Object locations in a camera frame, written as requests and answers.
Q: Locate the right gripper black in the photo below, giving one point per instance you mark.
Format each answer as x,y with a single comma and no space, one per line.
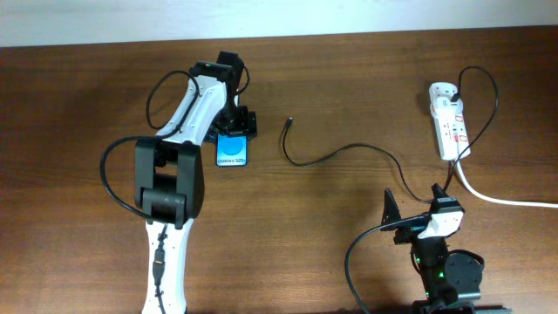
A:
392,212

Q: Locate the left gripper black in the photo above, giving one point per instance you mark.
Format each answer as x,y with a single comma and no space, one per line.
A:
247,125

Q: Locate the blue screen Galaxy smartphone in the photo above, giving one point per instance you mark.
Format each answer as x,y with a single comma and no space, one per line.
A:
231,151

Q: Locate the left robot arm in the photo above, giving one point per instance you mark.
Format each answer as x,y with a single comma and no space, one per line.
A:
169,180

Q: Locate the white USB charger plug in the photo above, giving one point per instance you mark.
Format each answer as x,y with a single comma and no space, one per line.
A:
441,105

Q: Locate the white power strip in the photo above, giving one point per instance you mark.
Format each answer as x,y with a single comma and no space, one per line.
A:
450,130

